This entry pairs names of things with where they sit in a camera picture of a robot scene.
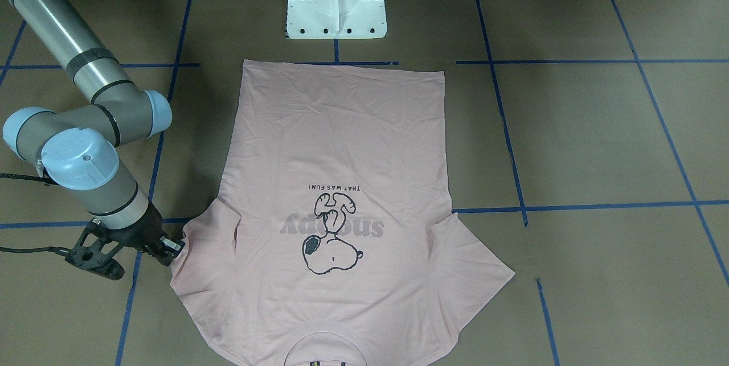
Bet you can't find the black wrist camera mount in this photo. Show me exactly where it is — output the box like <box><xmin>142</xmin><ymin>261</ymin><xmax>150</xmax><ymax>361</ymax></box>
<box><xmin>64</xmin><ymin>219</ymin><xmax>125</xmax><ymax>281</ymax></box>

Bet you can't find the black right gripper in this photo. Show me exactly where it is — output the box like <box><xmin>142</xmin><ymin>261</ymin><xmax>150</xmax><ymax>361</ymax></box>
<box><xmin>112</xmin><ymin>202</ymin><xmax>184</xmax><ymax>264</ymax></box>

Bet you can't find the pink Snoopy t-shirt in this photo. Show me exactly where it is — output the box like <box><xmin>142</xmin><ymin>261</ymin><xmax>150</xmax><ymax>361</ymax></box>
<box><xmin>171</xmin><ymin>60</ymin><xmax>514</xmax><ymax>365</ymax></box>

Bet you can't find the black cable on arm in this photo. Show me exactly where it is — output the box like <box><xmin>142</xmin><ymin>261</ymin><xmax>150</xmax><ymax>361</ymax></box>
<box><xmin>0</xmin><ymin>172</ymin><xmax>72</xmax><ymax>256</ymax></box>

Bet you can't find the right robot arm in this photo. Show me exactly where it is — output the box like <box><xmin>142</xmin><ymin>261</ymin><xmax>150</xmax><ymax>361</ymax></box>
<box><xmin>2</xmin><ymin>0</ymin><xmax>185</xmax><ymax>268</ymax></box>

